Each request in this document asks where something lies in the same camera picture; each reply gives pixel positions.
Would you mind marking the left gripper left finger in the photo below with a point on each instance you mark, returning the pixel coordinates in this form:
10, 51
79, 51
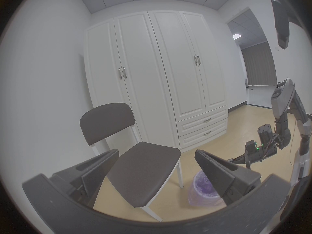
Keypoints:
90, 177

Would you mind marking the purple plastic bag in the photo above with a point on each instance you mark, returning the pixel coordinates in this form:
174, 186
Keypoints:
203, 184

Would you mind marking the white wardrobe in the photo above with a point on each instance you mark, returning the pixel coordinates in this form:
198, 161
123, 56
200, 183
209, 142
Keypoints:
151, 82

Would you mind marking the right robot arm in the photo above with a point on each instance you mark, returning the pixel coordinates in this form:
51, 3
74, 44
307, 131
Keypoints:
282, 99

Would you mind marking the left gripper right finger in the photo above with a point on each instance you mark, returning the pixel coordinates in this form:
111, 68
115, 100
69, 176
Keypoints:
226, 177

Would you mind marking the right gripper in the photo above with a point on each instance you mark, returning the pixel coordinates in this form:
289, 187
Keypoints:
267, 152

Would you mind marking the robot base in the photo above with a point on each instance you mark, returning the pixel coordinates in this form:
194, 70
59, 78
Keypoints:
298, 169

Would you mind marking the ceiling light panel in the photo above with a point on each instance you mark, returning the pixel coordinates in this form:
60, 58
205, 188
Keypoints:
237, 36

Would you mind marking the grey curtain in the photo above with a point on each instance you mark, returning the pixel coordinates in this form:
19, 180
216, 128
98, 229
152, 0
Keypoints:
259, 64

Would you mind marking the grey and white chair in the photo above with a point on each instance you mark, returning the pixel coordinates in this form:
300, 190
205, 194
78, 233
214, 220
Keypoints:
143, 169

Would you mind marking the white trash bin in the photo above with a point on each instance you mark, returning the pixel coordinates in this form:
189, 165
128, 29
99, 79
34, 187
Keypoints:
195, 200

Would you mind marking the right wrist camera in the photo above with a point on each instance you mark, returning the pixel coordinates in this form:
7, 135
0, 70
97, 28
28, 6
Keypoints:
249, 146

